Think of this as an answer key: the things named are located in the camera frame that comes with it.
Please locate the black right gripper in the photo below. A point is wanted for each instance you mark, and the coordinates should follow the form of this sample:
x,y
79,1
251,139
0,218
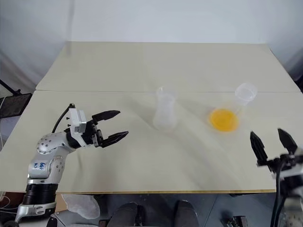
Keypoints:
x,y
287,160

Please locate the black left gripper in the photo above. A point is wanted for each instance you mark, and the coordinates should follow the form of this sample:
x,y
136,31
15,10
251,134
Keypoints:
x,y
91,133

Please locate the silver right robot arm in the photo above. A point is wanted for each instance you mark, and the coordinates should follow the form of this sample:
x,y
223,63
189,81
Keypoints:
x,y
294,208

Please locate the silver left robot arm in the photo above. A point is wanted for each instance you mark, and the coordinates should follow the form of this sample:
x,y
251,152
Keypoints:
x,y
45,165

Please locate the clear cup with orange liquid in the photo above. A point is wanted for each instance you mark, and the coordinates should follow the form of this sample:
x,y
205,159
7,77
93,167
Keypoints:
x,y
223,120

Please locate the clear plastic funnel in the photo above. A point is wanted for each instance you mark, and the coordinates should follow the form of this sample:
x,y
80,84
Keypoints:
x,y
246,93

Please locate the clear plastic bag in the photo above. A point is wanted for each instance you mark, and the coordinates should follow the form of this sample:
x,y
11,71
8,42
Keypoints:
x,y
82,205

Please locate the dark rounded shape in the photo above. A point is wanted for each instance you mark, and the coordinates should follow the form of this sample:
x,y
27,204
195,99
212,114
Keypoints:
x,y
187,212
125,215

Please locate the black metal stand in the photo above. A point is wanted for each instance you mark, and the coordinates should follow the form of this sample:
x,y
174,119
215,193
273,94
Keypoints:
x,y
14,102

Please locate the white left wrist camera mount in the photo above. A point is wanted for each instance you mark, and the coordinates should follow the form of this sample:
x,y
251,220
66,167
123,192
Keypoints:
x,y
77,119

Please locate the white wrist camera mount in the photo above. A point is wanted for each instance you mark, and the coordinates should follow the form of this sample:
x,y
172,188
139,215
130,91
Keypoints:
x,y
77,119
296,173

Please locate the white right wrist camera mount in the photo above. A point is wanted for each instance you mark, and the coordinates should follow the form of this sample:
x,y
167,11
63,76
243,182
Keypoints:
x,y
296,173

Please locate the black metal bracket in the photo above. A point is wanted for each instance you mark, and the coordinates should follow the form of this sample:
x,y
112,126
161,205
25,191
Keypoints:
x,y
236,221

